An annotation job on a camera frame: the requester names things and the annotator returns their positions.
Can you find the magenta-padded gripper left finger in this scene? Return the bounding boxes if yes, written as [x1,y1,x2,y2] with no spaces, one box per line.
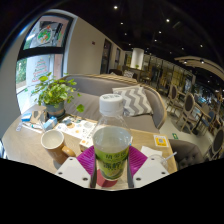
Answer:
[54,145,98,189]

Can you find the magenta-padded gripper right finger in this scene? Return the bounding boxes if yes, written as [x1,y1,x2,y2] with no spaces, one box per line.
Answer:
[126,145,171,189]

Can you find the clear green-label drink bottle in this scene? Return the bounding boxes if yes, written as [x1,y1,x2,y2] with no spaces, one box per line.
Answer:
[91,93,133,183]

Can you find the white paper napkin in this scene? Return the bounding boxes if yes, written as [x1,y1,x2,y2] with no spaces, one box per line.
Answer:
[139,145,164,159]

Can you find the yellow square table sticker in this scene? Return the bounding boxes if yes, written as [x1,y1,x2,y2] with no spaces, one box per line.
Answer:
[152,133,170,149]

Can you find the brown ceramic mug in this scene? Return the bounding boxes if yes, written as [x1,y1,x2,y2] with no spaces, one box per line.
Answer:
[40,128,77,165]

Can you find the printed paper menu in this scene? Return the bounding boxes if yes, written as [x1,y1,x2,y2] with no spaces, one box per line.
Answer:
[54,114,98,140]

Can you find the grey tufted armchair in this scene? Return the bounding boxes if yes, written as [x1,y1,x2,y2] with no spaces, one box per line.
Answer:
[168,138,206,171]

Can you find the grey white chevron pillow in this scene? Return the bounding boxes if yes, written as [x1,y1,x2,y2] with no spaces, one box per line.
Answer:
[111,85,154,118]

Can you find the blue and white card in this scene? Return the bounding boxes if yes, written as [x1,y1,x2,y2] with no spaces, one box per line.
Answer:
[21,112,33,123]

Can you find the grey curved sofa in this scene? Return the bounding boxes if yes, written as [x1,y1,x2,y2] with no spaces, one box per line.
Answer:
[61,73,168,135]

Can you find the group of dining chairs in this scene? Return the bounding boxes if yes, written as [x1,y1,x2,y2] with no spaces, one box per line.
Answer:
[166,82,224,162]

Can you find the green potted plant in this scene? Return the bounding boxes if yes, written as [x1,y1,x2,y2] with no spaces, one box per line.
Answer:
[24,71,86,119]

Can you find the ceiling spot lights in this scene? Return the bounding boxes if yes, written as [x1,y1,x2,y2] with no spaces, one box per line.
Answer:
[112,4,208,65]

